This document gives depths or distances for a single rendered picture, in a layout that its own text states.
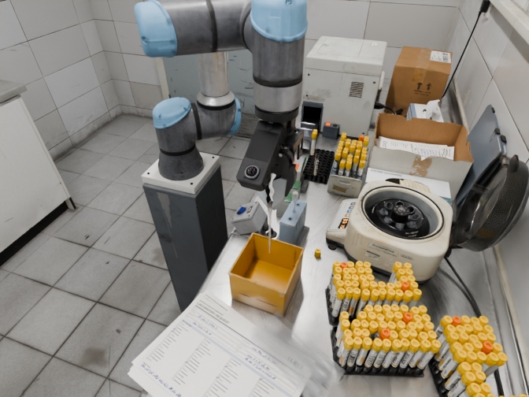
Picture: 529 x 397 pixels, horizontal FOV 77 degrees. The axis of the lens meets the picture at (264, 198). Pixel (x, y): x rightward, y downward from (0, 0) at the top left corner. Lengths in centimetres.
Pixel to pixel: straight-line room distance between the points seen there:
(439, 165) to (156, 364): 91
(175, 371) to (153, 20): 61
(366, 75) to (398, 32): 133
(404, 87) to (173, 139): 109
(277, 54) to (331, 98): 88
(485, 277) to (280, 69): 75
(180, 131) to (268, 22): 63
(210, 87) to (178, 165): 27
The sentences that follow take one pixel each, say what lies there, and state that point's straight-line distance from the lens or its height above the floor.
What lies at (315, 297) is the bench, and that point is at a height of 87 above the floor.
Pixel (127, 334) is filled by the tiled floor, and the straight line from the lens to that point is 188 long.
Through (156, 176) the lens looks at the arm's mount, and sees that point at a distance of 116.
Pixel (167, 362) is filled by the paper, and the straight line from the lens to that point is 76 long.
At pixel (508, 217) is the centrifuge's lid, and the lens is 78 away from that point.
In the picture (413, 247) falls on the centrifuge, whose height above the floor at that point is 99.
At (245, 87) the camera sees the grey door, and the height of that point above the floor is 48.
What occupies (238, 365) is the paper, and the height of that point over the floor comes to 89.
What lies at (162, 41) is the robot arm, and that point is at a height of 142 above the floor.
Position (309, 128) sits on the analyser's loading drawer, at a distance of 134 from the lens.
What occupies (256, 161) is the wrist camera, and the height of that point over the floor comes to 127.
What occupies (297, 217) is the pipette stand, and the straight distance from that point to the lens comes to 85.
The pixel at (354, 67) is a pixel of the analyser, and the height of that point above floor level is 115.
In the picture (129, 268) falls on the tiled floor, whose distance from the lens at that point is 212.
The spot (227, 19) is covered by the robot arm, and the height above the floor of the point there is 145.
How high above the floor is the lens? 156
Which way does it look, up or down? 41 degrees down
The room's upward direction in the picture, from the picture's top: straight up
